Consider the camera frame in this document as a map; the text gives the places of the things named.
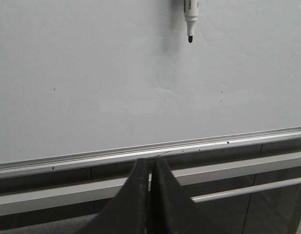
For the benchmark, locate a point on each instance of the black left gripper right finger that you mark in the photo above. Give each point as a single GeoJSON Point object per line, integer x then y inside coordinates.
{"type": "Point", "coordinates": [172, 209]}

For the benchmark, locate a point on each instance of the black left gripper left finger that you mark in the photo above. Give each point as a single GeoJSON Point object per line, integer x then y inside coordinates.
{"type": "Point", "coordinates": [126, 213]}

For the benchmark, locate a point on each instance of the white whiteboard marker black tip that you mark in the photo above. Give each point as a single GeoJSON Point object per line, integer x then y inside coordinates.
{"type": "Point", "coordinates": [191, 12]}

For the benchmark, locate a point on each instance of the large white whiteboard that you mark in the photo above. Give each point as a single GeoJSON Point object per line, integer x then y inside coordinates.
{"type": "Point", "coordinates": [91, 80]}

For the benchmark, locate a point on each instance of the grey horizontal handle bar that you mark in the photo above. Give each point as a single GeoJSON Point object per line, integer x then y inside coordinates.
{"type": "Point", "coordinates": [247, 190]}

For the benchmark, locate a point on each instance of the white metal stand frame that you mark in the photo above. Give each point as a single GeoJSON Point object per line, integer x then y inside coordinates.
{"type": "Point", "coordinates": [44, 199]}

